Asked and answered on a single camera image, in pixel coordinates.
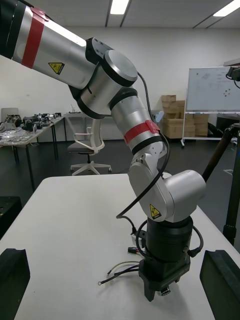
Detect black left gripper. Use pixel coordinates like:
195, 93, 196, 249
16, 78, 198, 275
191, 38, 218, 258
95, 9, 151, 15
138, 256, 191, 303

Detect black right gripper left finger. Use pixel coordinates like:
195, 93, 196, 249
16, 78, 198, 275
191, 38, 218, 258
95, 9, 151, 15
0, 248, 31, 320

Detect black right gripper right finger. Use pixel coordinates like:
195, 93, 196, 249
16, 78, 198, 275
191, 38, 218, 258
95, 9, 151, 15
199, 249, 240, 320

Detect cable bundle with metal plug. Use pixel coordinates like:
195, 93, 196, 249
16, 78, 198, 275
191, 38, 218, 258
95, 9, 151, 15
97, 246, 172, 297

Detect black tripod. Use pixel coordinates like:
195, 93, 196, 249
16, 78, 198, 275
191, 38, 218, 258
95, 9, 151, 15
201, 122, 240, 247

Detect grey desk with clutter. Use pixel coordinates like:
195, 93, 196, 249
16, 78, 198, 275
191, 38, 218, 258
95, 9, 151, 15
0, 112, 66, 193

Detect white office chair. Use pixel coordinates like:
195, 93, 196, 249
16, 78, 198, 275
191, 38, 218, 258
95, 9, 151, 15
67, 119, 113, 176

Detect stack of cardboard boxes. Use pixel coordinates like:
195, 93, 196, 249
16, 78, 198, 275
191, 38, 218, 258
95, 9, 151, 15
161, 94, 210, 140

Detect whiteboard on stand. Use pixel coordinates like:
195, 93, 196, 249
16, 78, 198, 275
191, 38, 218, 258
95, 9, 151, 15
181, 66, 240, 149

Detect ceiling light panel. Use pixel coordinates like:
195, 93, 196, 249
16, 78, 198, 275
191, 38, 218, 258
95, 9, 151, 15
109, 0, 131, 15
212, 0, 240, 18

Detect pale grey left wrist camera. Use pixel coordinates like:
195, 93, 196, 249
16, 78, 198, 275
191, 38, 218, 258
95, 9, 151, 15
131, 231, 146, 251

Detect black camera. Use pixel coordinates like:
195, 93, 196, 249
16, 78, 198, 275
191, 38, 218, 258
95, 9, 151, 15
225, 65, 240, 89

